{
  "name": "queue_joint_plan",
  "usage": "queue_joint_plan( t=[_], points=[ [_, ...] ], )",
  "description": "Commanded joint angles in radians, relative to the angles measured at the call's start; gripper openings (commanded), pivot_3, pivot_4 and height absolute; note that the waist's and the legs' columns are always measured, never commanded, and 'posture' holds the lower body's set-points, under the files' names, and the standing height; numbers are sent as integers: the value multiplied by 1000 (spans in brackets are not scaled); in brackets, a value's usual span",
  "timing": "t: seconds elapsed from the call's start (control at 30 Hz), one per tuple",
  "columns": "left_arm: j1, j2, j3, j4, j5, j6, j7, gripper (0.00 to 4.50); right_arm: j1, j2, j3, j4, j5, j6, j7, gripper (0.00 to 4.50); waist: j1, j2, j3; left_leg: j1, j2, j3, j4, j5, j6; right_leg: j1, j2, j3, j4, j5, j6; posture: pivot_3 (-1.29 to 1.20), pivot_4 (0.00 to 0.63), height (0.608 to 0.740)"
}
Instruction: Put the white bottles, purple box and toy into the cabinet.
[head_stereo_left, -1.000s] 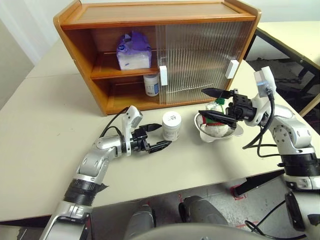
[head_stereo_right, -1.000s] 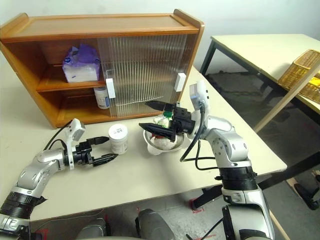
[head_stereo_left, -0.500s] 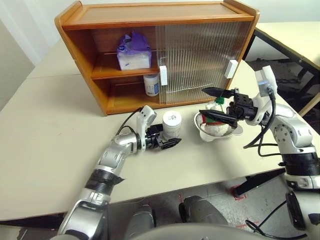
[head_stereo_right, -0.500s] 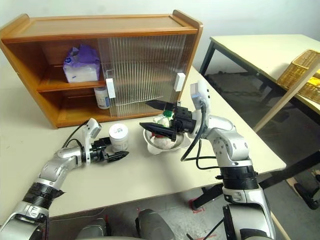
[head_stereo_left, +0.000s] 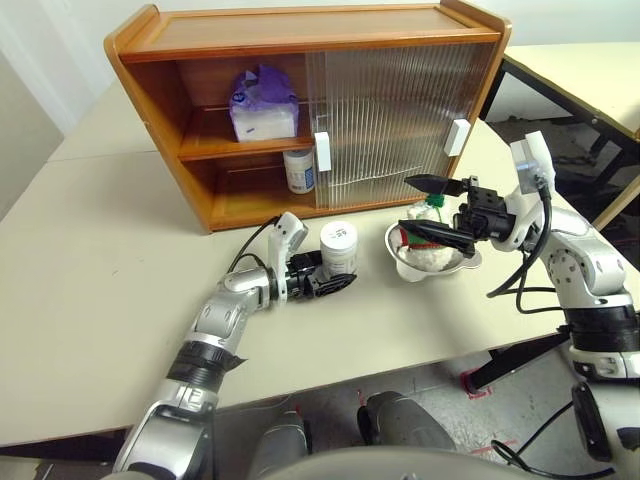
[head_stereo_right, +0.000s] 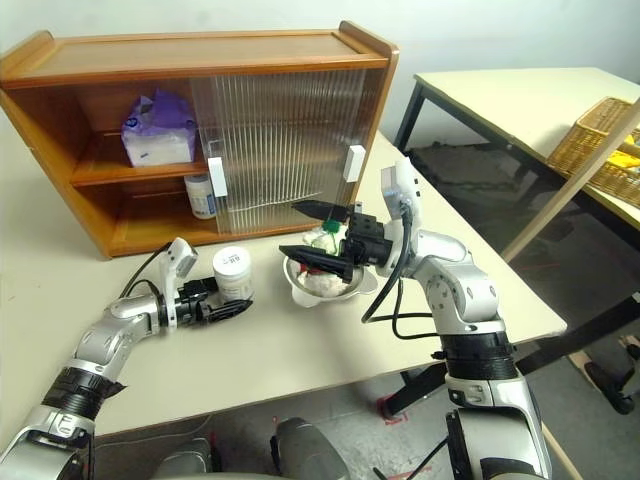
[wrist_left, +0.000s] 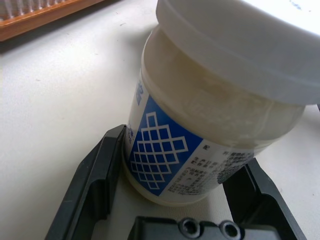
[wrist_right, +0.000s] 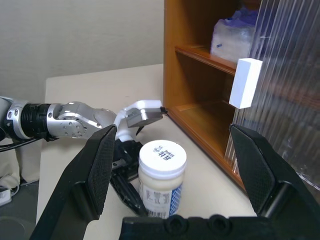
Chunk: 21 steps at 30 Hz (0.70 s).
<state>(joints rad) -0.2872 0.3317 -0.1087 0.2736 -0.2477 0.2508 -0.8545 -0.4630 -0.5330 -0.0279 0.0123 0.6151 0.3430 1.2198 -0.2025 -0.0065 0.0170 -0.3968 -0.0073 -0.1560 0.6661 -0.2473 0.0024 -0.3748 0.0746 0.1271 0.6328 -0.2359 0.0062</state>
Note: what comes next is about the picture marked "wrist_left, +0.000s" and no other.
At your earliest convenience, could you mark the ribbed clear sliding door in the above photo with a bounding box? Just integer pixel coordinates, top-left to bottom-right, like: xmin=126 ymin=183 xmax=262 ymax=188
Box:
xmin=0 ymin=0 xmax=73 ymax=20

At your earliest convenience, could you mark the white jar blue grid label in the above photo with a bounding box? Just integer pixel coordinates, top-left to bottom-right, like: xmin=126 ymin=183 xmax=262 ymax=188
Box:
xmin=122 ymin=0 xmax=320 ymax=208

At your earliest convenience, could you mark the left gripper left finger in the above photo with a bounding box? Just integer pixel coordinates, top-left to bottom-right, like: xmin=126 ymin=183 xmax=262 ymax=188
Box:
xmin=46 ymin=123 xmax=126 ymax=240

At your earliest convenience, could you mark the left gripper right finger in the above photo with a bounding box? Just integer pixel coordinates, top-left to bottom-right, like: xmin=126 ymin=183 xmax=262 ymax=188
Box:
xmin=222 ymin=156 xmax=307 ymax=240

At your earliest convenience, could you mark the wooden cabinet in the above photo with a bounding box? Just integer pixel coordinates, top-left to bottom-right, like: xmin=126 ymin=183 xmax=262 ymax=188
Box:
xmin=0 ymin=0 xmax=106 ymax=42

